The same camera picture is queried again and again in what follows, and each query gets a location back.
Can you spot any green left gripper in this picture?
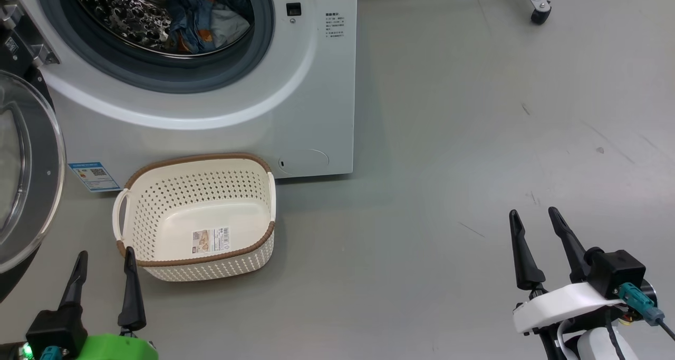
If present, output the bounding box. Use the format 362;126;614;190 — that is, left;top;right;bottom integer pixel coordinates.
58;247;159;360

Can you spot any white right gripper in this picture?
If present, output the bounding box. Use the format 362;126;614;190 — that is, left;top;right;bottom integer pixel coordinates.
509;207;625;334

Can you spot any round black glass washer door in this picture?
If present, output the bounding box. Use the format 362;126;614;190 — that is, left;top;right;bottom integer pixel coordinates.
0;70;67;304

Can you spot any blue cartoon print shirt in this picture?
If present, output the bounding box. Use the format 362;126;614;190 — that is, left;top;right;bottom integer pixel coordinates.
168;0;218;55

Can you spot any printed basket label sticker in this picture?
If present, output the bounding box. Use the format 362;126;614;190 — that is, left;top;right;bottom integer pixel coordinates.
191;227;232;255

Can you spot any white perforated basket brown rim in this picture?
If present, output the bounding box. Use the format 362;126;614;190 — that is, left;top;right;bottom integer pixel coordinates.
112;153;277;283

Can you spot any white front-load washing machine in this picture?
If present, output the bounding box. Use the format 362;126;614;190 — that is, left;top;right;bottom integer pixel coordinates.
0;0;358;193

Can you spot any blue energy label sticker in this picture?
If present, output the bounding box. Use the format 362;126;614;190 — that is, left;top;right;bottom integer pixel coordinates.
69;162;122;193

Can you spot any black text sticker on washer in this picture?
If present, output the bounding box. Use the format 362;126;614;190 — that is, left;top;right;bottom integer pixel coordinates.
325;12;346;45

